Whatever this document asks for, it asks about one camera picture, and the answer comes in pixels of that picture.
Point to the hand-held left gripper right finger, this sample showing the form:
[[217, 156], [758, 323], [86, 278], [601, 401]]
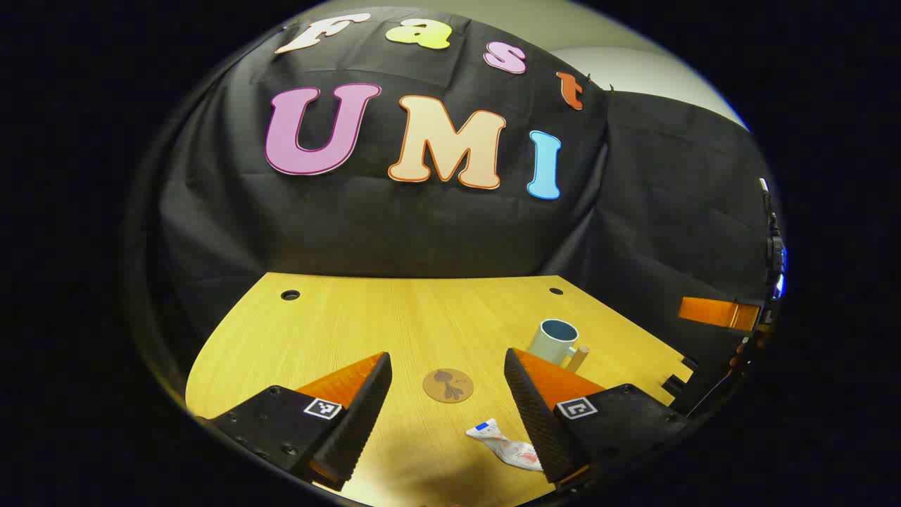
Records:
[[535, 415]]

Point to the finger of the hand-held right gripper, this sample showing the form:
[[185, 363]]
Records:
[[711, 311]]

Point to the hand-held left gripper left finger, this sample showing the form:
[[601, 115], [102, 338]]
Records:
[[362, 422]]

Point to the white squeezed toothpaste tube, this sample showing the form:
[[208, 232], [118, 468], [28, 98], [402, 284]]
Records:
[[503, 443]]

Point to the round brown wooden coaster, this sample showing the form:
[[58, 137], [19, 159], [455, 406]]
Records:
[[448, 386]]

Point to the yellow wooden desktop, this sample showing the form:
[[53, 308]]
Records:
[[422, 324]]

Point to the black backdrop cloth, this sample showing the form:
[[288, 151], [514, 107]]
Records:
[[422, 225]]

